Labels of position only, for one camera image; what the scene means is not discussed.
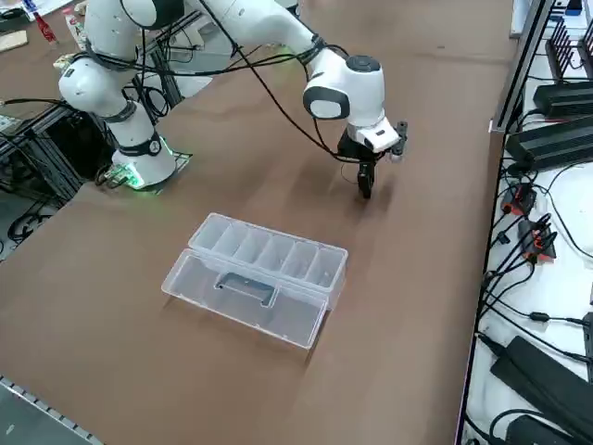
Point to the transparent compartment box with lid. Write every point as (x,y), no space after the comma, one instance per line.
(259,278)

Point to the large black power adapter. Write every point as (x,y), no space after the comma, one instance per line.
(551,139)

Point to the grey metal rail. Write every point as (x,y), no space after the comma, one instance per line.
(41,403)

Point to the aluminium profile post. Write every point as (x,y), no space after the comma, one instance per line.
(521,60)

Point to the red and black connector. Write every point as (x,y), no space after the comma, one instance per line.
(521,199)
(537,241)

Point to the black aluminium frame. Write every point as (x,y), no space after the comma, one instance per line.
(41,139)

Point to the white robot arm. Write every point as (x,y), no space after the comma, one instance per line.
(352,92)

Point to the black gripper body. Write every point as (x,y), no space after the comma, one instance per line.
(349,147)

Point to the long black power adapter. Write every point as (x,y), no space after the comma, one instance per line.
(533,375)

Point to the black slotted rack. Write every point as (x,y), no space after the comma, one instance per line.
(567,51)

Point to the black cylindrical wrist attachment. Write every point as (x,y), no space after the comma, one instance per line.
(404,134)

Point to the red printed packet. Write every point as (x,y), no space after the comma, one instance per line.
(46,28)

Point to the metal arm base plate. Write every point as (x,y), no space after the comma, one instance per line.
(183,160)

